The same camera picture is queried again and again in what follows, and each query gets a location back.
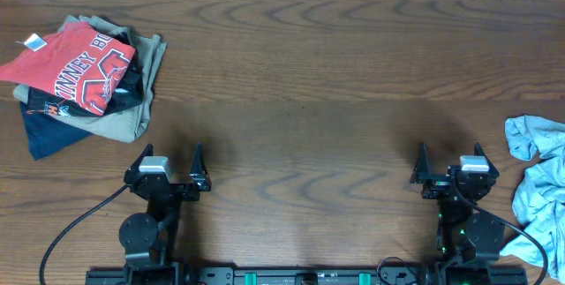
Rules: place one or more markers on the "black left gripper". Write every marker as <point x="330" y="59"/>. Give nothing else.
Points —
<point x="199" y="178"/>

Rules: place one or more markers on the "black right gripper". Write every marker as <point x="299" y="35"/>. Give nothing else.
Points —
<point x="436" y="183"/>

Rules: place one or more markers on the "light blue t-shirt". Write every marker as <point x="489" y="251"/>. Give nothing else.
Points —
<point x="538" y="203"/>

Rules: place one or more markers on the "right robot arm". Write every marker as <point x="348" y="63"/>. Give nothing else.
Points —
<point x="467" y="238"/>

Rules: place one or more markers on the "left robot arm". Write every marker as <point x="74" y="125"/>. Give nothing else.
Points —
<point x="149" y="238"/>

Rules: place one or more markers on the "khaki folded garment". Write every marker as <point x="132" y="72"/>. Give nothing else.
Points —
<point x="128" y="125"/>

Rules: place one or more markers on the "black printed folded t-shirt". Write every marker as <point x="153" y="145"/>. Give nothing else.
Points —
<point x="126" y="95"/>

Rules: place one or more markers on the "navy blue folded garment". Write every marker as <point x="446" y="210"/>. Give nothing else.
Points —
<point x="46" y="135"/>

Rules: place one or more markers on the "red printed folded t-shirt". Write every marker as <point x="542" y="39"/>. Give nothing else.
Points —
<point x="77" y="64"/>

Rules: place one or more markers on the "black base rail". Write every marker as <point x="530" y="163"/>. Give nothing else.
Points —
<point x="391" y="274"/>

